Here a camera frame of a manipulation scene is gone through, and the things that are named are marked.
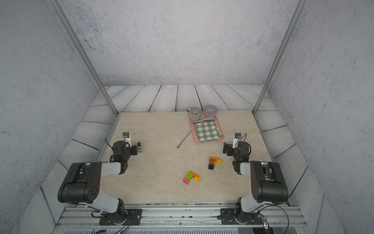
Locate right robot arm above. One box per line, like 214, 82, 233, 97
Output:
223, 141, 289, 223

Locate ribbed grey cup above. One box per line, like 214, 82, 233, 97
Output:
187, 107, 201, 121

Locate pink tray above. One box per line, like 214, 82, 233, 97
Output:
190, 117, 224, 144

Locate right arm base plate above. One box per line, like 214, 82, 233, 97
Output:
217, 208, 263, 225

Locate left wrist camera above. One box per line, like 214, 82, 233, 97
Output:
122, 132, 131, 145

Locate left aluminium frame post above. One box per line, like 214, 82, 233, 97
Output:
48, 0, 119, 117

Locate metal tongs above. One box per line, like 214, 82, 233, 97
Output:
193, 116, 216, 124

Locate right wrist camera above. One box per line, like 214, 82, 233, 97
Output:
232, 133, 242, 149

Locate purple bowl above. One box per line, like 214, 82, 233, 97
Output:
203, 104, 218, 117

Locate aluminium front rail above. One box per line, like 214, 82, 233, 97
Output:
53, 202, 310, 234

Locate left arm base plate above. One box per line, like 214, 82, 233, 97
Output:
99, 209, 143, 226

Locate lime green square brick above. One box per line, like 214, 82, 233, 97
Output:
186, 173, 193, 180

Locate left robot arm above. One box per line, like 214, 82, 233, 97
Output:
57, 140, 142, 225

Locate green checkered cloth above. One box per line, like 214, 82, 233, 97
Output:
194, 122, 223, 143

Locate orange long brick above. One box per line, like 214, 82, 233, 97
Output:
189, 171, 199, 178
209, 157, 220, 162

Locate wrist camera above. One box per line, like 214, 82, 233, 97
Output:
232, 133, 242, 149
122, 132, 131, 145

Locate aluminium frame post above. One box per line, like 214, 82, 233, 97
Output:
252, 0, 307, 116
48, 0, 119, 117

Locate right aluminium frame post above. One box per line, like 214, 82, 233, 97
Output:
252, 0, 307, 116

